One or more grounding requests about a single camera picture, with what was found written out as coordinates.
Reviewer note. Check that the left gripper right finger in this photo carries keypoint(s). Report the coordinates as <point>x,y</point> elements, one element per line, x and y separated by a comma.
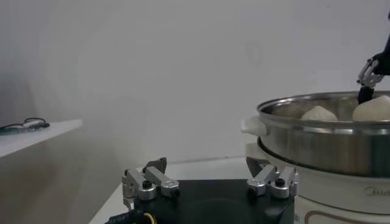
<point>263,179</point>

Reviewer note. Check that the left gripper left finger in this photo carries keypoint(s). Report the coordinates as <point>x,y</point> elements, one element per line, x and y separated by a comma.
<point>161,182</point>

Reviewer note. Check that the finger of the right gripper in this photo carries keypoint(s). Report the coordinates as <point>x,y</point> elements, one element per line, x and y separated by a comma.
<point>365,94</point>

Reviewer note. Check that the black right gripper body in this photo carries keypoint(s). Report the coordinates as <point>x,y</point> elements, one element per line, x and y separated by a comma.
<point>384,62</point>

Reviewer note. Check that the white steamed baozi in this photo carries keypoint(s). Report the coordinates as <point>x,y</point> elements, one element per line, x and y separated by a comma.
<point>373,109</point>
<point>318,114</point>

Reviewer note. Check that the perforated steel steamer basket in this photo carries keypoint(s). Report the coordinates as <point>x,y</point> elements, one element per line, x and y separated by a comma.
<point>320,152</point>

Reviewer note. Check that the white electric cooking pot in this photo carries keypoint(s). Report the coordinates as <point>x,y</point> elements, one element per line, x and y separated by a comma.
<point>329,191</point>

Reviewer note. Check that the white side table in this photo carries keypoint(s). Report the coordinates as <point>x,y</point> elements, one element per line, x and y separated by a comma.
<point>45,137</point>

